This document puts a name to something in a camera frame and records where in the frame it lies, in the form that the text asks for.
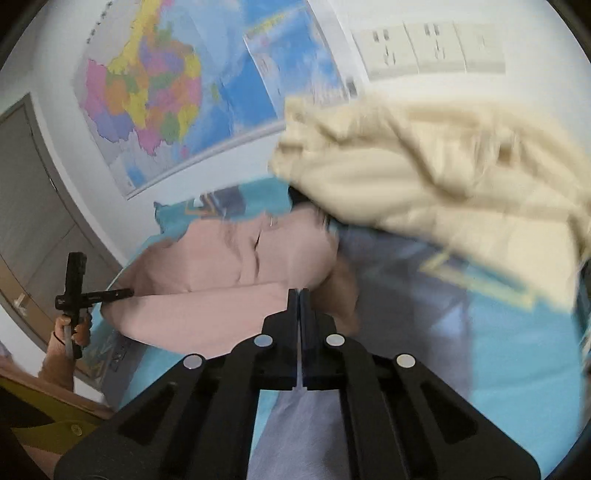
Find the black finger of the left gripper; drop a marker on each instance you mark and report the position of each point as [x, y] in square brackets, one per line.
[109, 296]

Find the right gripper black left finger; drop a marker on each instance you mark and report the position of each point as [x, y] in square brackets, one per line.
[196, 421]

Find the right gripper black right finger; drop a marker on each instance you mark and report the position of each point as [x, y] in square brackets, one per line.
[401, 420]

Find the pink jacket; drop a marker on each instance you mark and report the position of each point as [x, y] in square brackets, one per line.
[212, 288]

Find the person left hand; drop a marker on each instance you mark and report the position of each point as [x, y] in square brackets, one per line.
[64, 333]

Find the grey door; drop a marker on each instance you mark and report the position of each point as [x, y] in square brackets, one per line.
[40, 222]

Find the yellow green sleeve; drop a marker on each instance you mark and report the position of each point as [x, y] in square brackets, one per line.
[40, 422]

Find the teal bed sheet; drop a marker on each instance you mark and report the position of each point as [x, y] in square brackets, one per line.
[515, 358]

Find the teal patterned pillow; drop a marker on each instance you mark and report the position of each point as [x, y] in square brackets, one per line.
[234, 203]

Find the cream beige garment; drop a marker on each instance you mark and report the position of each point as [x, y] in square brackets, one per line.
[504, 187]

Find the colourful wall map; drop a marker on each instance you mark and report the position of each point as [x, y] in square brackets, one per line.
[164, 84]

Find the white wall socket panel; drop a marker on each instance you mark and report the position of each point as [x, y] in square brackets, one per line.
[430, 48]

